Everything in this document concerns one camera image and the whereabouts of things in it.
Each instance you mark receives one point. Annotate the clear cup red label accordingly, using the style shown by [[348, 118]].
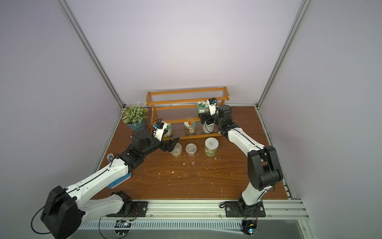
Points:
[[191, 149]]

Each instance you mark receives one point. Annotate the sunflower lid jar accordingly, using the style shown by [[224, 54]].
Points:
[[168, 131]]

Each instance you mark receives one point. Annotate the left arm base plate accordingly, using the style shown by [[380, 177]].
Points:
[[132, 209]]

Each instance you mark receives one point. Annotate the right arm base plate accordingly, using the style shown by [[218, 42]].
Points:
[[235, 209]]

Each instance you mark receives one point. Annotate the potted green plant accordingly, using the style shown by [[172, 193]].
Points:
[[135, 116]]

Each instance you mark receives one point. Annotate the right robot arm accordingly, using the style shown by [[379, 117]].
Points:
[[264, 169]]

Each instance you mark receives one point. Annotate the aluminium front rail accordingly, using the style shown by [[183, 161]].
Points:
[[188, 209]]

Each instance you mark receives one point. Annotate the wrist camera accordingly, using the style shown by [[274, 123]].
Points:
[[160, 128], [212, 104]]

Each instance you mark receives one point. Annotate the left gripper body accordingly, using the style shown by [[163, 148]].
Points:
[[154, 145]]

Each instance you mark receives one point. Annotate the right controller board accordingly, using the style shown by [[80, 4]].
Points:
[[249, 227]]

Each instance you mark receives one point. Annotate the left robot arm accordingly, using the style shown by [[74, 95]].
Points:
[[66, 209]]

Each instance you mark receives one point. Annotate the green tree lid jar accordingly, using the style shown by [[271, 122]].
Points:
[[203, 107]]

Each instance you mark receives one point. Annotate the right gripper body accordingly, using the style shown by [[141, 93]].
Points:
[[204, 118]]

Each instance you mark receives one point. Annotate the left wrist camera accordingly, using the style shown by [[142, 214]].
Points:
[[160, 128]]

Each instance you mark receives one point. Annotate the left controller board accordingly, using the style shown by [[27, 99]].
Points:
[[122, 228]]

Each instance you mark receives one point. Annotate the clear cup yellow seeds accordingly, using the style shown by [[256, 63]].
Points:
[[177, 151]]

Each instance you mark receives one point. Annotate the wooden three-tier shelf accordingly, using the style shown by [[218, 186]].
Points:
[[177, 107]]

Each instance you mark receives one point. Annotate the white green Ideal jar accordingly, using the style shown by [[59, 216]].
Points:
[[211, 146]]

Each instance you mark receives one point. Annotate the controller board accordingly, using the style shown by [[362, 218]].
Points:
[[249, 227], [122, 228]]

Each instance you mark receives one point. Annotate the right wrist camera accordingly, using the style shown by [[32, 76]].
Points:
[[212, 104]]

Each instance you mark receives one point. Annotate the blue white scraper tray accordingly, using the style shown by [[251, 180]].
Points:
[[122, 179]]

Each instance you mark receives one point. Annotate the white lid text jar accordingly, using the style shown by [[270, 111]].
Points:
[[208, 128]]

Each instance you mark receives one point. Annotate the tomato lid jar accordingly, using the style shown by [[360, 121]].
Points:
[[190, 127]]

